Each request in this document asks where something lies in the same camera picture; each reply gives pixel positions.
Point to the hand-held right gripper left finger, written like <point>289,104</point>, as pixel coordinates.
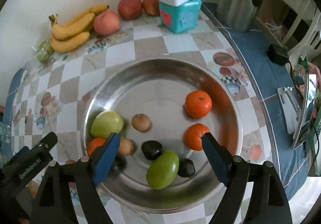
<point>107,158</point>

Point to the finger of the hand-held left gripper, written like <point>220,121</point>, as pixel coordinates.
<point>49,141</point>
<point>17,155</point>

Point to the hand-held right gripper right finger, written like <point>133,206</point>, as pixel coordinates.
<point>215,161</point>

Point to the dark plum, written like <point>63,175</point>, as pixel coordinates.
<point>151,150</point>
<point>186,167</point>
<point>119,163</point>

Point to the orange tangerine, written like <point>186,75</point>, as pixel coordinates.
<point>95,145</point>
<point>194,136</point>
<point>198,103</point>

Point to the light tan longan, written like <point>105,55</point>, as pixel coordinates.
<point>126,147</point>

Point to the pale green mango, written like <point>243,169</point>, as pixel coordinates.
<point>107,123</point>

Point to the dark brown longan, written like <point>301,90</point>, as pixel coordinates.
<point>141,122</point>

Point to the dark green mango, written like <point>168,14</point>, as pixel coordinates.
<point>163,170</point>

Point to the round steel plate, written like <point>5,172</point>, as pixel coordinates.
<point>155,83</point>

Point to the clear bag of green fruits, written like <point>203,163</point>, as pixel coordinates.
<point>44,52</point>

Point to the clear glass mug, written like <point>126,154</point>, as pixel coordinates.
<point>3,130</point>

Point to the silver tablet stand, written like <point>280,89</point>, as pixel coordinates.
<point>288,106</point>

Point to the tablet with screen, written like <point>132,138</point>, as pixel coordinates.
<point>307,108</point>

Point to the yellow banana bunch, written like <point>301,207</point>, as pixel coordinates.
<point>70,31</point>

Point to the checked printed tablecloth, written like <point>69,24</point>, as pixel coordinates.
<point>150,43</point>

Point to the black power adapter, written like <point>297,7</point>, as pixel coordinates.
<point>277,54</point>

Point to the green printed package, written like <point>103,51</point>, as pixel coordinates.
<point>299,71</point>

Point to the pale pink apple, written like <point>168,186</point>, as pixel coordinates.
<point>106,22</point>

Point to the red apple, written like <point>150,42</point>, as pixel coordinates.
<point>150,3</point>
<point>129,8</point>

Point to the white wooden chair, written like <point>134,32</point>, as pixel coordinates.
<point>301,21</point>

